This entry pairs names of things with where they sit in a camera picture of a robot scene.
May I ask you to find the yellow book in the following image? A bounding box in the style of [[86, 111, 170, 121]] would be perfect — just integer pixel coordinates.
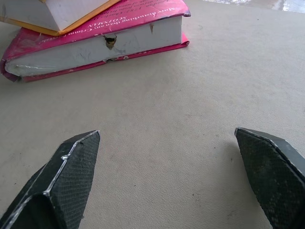
[[0, 0, 122, 37]]

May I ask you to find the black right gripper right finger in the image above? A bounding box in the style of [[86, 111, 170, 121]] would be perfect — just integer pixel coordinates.
[[234, 127, 305, 229]]

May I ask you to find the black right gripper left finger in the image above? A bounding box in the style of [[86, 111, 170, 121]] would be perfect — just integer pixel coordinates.
[[0, 130, 101, 229]]

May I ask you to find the pink hardcover book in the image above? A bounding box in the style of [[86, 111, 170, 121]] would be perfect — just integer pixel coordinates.
[[0, 0, 192, 83]]

